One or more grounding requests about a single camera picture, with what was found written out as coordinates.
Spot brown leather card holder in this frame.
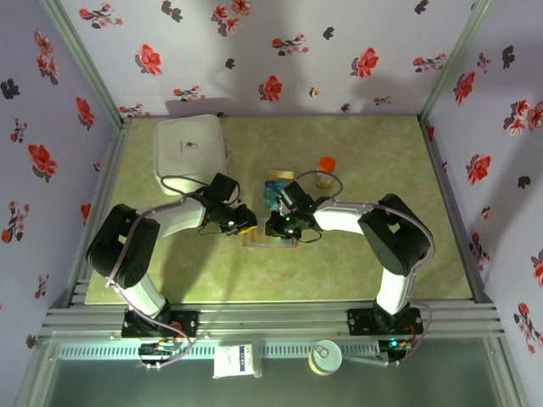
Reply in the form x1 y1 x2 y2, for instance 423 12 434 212
241 226 299 251

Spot blue credit card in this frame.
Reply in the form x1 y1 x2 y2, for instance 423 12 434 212
264 181 290 212

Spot orange-capped small bottle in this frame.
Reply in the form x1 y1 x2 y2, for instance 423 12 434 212
314 155 338 189

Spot white plastic lidded container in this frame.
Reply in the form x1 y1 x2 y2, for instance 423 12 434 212
152 114 231 197

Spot white paper packet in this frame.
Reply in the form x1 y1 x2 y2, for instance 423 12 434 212
211 343 255 380

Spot tin can with pull tab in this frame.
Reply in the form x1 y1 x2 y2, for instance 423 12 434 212
307 338 344 376

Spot controller circuit board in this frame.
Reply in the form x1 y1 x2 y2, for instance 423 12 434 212
378 337 413 366
138 337 182 372

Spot grey left arm cable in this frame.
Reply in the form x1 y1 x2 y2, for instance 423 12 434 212
105 174 213 371

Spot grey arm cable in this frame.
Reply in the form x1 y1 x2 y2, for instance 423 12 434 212
105 174 213 371
296 169 435 368

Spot aluminium cross rail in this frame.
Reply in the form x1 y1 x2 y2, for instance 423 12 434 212
37 299 507 340

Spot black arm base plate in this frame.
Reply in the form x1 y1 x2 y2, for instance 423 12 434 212
121 309 200 339
346 307 423 337

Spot aluminium side rail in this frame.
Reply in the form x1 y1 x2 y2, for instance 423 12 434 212
417 116 495 304
66 117 133 307

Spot grey right arm cable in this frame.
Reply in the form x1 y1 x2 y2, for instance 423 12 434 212
296 169 435 368

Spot slotted grey cable duct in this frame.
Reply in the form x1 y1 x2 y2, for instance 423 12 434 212
58 342 382 360

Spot aluminium frame post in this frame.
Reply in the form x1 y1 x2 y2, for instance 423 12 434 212
418 0 496 124
38 0 131 126

